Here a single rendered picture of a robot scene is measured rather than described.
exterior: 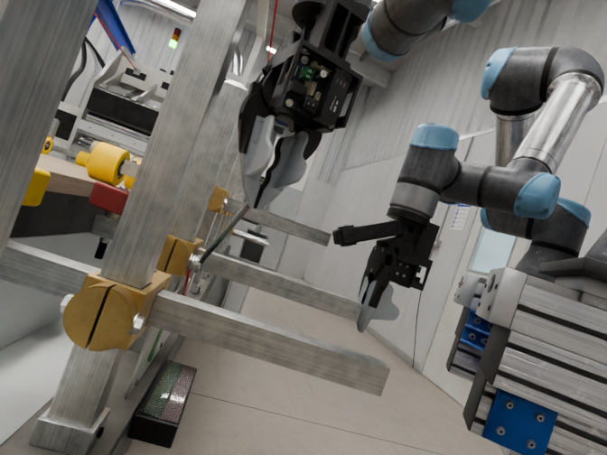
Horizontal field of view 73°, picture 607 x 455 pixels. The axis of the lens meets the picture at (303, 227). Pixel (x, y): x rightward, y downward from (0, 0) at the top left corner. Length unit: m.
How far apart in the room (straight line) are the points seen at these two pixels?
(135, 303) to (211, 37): 0.23
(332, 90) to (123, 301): 0.25
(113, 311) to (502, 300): 0.56
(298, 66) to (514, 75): 0.73
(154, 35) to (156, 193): 10.02
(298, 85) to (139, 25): 10.08
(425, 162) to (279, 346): 0.41
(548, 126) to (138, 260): 0.73
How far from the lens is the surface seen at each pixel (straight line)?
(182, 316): 0.41
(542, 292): 0.73
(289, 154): 0.44
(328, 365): 0.43
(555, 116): 0.90
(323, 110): 0.39
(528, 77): 1.07
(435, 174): 0.70
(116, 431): 0.46
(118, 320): 0.35
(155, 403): 0.52
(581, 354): 0.75
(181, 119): 0.37
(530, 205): 0.75
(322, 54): 0.40
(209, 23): 0.39
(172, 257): 0.59
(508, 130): 1.15
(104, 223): 0.68
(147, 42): 10.30
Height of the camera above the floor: 0.93
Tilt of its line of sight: 2 degrees up
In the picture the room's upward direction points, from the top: 20 degrees clockwise
